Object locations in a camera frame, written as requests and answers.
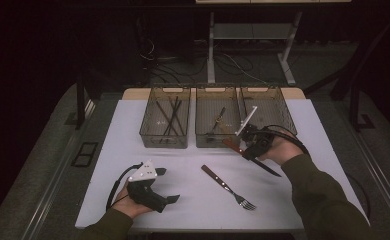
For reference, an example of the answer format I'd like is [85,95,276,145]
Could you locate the metal spoon with patterned handle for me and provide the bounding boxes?
[210,106,228,135]

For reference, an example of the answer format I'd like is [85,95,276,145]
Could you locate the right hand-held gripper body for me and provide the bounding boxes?
[235,105,276,162]

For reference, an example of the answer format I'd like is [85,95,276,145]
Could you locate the white floor cable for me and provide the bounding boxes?
[222,53,268,85]

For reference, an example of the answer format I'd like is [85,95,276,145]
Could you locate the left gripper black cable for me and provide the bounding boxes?
[105,161,144,212]

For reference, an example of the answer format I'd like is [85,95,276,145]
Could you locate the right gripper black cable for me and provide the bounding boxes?
[258,124,311,158]

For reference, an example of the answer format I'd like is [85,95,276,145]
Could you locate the white table cover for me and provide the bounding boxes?
[75,98,371,233]

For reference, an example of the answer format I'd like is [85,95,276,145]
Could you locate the wooden-handled fork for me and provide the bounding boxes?
[200,164,258,212]

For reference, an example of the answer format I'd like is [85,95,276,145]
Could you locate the black upright stand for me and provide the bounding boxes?
[348,83,377,133]
[75,74,88,131]

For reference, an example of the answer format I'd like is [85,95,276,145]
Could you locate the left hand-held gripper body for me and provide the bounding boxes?
[126,159,169,214]

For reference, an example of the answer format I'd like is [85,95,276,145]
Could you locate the light wooden spoon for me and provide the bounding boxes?
[215,117,231,129]

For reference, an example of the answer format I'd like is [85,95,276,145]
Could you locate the wooden-handled table knife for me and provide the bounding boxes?
[222,138,283,178]

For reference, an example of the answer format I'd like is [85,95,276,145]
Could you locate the clear brown plastic basket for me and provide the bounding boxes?
[194,85,244,149]
[139,85,192,150]
[239,85,298,149]

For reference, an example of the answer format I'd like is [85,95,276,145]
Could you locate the white metal-framed desk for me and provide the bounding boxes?
[195,0,352,87]

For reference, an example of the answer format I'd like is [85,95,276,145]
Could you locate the person's left hand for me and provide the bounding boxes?
[111,186,155,220]

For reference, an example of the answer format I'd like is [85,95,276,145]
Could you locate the tangle of black cables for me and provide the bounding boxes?
[139,38,255,85]

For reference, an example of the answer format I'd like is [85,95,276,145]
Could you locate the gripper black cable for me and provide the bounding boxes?
[258,124,311,158]
[105,161,144,212]

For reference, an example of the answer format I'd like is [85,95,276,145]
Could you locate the person's right hand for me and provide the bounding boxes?
[257,130,306,167]

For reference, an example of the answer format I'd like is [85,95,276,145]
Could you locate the thin black floor cable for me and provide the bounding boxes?
[344,172,373,223]

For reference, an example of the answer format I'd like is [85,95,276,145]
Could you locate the black slanted stand legs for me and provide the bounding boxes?
[303,13,390,101]

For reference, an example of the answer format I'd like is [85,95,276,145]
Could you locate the metal floor rail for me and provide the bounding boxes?
[22,131,84,240]
[347,123,390,231]

